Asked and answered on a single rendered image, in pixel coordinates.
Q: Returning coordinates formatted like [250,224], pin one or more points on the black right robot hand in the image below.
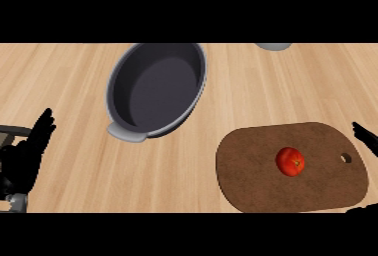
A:
[367,137]

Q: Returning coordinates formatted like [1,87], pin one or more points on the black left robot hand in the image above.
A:
[23,163]

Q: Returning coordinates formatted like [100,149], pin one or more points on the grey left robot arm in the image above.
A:
[19,203]

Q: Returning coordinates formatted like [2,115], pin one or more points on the red tomato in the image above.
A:
[290,162]

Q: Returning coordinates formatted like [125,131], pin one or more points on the brown cutting board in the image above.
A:
[256,180]

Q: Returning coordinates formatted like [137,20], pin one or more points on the dark grey oval pot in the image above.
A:
[159,90]

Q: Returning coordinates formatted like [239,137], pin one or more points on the dark grey framed object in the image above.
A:
[13,130]

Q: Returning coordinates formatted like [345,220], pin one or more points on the grey round object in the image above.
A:
[274,46]

